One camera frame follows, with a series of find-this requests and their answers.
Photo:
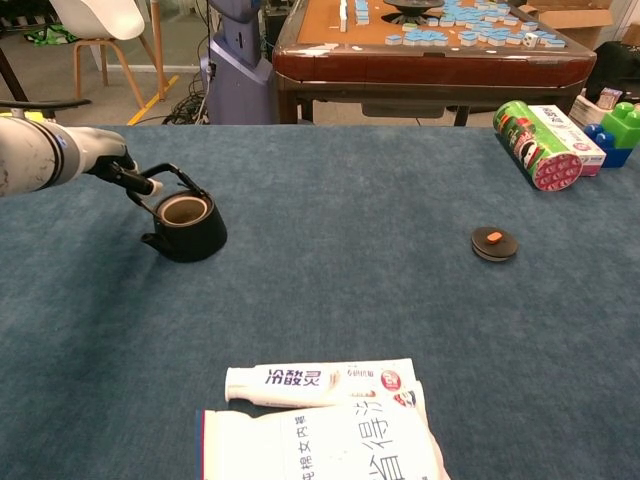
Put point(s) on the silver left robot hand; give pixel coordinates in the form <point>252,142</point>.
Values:
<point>107,150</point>

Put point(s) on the black lid with orange knob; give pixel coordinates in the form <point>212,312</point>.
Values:
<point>482,247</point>

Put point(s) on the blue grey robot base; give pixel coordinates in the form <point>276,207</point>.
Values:
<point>235,85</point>

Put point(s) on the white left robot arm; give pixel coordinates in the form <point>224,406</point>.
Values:
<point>30,155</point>

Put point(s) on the wooden pole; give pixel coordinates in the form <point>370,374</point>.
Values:
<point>157,50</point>

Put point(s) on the black slanted furniture leg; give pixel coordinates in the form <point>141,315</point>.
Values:
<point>12,75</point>

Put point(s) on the green bag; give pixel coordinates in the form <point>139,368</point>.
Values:
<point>50,35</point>

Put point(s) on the white chair with wooden legs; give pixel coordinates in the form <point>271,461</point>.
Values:
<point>95,17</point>

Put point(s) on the blue table mat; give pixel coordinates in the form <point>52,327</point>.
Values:
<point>320,300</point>

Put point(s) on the upright white mahjong tiles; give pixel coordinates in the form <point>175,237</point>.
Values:
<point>343,17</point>

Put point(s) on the white toothpaste tube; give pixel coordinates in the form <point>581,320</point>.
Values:
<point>300,385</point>

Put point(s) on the blue mahjong tile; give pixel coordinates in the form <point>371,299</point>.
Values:
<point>556,42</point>
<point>394,40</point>

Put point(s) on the brown mahjong table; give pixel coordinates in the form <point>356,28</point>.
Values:
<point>425,70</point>

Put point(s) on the black round table centrepiece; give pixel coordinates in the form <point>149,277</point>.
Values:
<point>412,4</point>

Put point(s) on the white printed pouch bag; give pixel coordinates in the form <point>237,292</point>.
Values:
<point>325,445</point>

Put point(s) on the green chips can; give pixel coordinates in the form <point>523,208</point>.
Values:
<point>525,140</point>

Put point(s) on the white mahjong tile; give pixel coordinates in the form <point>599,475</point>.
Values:
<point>531,41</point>

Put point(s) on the white toothpaste box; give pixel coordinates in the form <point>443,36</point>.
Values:
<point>565,125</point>

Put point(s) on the stack of papers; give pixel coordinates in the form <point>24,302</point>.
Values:
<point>582,110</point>

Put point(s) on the brown cardboard box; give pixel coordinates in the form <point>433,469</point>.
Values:
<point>570,20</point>

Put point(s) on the colourful small packet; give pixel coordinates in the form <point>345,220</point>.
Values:
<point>610,96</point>

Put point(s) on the blue building block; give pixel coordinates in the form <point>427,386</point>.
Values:
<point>617,156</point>

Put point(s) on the black bag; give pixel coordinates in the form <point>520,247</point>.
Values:
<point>615,65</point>

